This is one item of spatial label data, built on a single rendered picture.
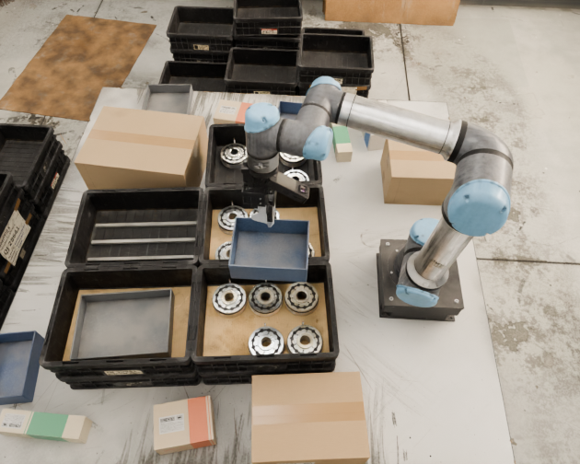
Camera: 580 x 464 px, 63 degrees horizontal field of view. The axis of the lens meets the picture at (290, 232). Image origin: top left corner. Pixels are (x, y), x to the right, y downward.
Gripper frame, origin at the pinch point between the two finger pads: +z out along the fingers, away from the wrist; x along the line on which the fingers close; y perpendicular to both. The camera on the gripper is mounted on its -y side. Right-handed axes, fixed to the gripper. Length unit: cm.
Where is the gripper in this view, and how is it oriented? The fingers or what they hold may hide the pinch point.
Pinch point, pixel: (272, 222)
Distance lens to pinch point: 129.0
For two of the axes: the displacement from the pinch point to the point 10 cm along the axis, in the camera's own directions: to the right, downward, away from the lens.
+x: -0.9, 7.4, -6.7
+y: -10.0, -0.8, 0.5
